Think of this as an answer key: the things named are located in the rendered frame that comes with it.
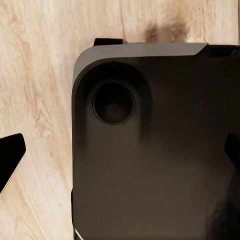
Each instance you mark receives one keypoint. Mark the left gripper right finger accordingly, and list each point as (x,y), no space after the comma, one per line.
(232,149)

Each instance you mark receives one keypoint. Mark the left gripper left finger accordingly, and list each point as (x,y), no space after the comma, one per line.
(12,149)

